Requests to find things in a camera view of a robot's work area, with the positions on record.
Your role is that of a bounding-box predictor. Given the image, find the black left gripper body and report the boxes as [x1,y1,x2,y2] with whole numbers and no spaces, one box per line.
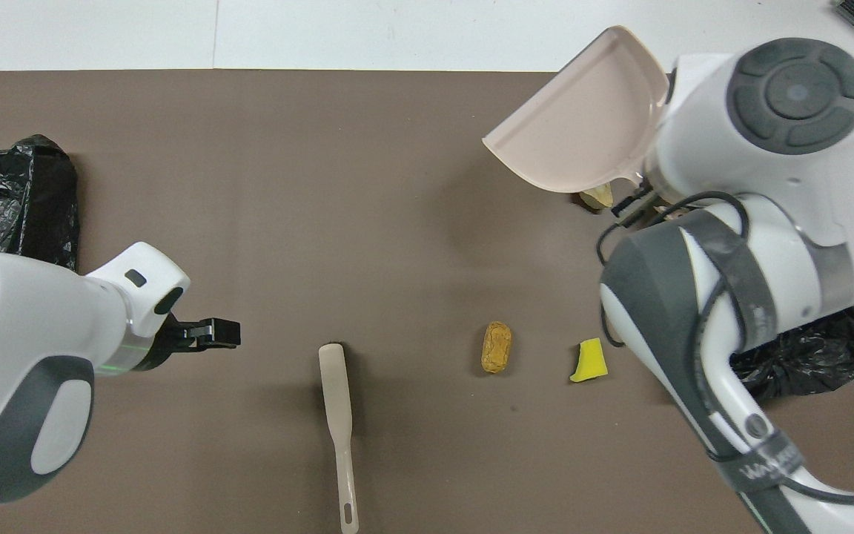
[142,311,194,372]

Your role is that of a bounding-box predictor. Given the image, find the pale yellow rock-like chunk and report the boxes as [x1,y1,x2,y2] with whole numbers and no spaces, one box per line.
[579,184,615,214]

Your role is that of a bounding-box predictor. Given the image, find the beige plastic dustpan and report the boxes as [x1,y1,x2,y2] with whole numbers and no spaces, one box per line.
[483,26,671,195]

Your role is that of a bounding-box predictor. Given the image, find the beige brush black bristles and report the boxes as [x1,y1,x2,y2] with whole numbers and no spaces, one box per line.
[318,343,360,534]

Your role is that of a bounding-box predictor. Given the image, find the small yellow green-backed sponge chunk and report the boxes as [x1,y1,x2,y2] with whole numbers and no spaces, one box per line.
[569,337,609,383]

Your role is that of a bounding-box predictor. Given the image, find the brown bread roll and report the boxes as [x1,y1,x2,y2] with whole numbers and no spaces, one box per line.
[480,320,513,375]

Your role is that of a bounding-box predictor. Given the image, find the black bag lined bin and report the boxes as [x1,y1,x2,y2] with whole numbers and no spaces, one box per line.
[729,303,854,403]
[0,133,79,271]

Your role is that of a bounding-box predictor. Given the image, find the brown paper mat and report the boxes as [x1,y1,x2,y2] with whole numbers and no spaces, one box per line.
[0,69,854,534]

